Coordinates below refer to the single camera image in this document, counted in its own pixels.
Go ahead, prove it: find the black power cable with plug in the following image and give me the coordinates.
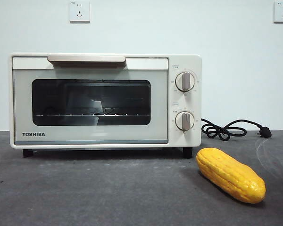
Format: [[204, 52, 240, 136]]
[[200, 118, 272, 139]]

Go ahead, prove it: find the cream timer knob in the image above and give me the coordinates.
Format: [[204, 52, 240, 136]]
[[175, 111, 195, 131]]

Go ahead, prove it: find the glass oven door beige handle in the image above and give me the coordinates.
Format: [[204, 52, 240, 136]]
[[12, 55, 169, 144]]

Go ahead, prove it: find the metal wire oven rack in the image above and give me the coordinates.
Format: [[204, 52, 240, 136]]
[[35, 113, 147, 117]]

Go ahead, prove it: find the cream temperature knob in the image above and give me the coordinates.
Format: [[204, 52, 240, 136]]
[[175, 72, 195, 92]]

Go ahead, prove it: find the cream Toshiba toaster oven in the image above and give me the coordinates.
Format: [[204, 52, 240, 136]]
[[10, 53, 202, 159]]

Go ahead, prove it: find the yellow corn cob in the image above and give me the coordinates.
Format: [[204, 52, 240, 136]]
[[196, 148, 266, 204]]

